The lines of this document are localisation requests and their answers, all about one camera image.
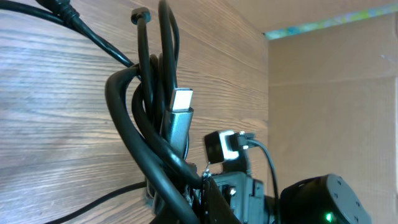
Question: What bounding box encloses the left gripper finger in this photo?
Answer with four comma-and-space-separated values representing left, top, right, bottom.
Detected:
200, 177, 241, 224

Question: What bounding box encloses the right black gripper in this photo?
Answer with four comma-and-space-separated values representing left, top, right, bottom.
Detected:
213, 151, 265, 224

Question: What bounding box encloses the black USB-C cable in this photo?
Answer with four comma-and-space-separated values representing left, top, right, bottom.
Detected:
0, 0, 195, 224

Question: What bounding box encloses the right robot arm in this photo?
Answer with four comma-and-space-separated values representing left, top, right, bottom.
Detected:
213, 171, 372, 224

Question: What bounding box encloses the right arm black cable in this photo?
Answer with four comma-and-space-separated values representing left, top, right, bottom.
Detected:
238, 132, 280, 200

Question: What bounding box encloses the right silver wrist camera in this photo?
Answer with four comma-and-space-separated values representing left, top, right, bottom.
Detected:
204, 130, 239, 164

